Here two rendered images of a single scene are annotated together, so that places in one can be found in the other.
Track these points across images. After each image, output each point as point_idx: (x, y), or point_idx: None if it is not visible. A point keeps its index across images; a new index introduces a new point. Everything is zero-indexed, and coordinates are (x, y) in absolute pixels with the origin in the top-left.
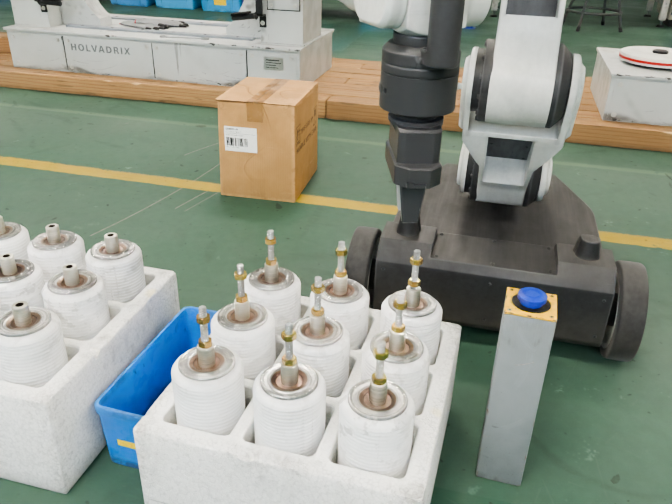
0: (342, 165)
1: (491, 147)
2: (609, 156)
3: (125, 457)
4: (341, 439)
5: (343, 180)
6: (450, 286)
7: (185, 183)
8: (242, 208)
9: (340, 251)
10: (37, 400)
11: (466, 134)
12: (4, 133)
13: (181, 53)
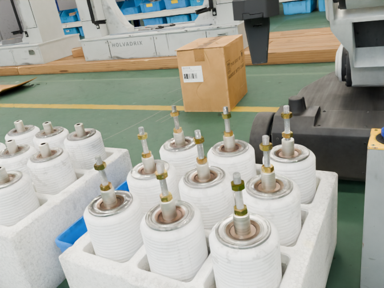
0: (264, 88)
1: (358, 38)
2: None
3: None
4: (213, 267)
5: (264, 96)
6: (332, 148)
7: (164, 107)
8: (196, 118)
9: (224, 114)
10: (5, 235)
11: (332, 23)
12: (74, 93)
13: (169, 39)
